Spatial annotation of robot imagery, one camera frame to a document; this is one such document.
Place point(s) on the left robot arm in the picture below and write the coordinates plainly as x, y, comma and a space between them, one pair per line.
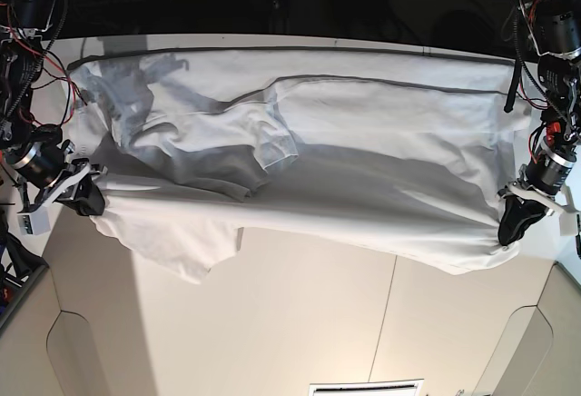
546, 35

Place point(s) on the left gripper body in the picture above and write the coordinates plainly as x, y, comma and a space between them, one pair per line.
554, 162

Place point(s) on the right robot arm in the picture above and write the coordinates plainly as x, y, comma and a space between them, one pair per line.
29, 29

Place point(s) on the white t-shirt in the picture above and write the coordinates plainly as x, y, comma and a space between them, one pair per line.
397, 153

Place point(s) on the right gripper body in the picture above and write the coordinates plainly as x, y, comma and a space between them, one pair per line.
42, 163

